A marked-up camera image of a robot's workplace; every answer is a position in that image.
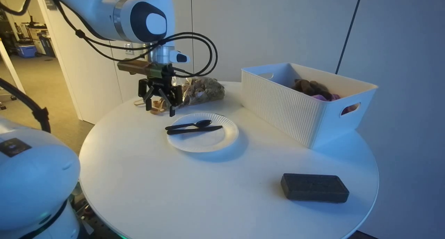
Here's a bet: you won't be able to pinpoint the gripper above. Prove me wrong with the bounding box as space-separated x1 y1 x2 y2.
138 63 184 117

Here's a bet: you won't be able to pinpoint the office chair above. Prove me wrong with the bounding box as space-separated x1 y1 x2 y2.
0 89 18 111

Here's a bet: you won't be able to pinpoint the white paper plate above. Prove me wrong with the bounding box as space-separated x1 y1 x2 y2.
167 112 240 153

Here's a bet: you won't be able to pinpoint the white ribbed storage container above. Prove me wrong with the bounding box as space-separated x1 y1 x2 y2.
241 62 379 149

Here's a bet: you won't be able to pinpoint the black rectangular sponge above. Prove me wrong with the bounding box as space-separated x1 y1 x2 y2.
280 173 350 204

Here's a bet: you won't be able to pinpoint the black plastic knife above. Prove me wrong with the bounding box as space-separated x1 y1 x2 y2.
167 125 223 135

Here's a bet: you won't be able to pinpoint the tan rubber bands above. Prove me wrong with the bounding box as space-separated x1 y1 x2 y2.
133 97 169 115

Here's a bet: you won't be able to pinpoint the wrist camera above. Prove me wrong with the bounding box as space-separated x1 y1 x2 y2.
117 59 164 78

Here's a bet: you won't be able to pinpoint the cluttered equipment cart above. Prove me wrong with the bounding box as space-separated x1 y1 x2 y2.
21 16 56 57

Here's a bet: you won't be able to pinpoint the blue storage bin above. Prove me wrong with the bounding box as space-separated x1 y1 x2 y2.
15 44 38 58

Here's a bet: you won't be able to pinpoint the black cable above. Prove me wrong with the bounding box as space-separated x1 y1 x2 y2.
335 0 364 74

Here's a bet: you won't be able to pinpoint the brown and purple plush toy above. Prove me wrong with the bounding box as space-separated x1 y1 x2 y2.
292 79 359 115

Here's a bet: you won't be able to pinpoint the black plastic spoon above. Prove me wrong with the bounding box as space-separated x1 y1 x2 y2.
165 119 213 131

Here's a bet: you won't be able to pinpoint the clear bag of snacks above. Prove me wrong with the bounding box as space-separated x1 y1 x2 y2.
172 76 226 107

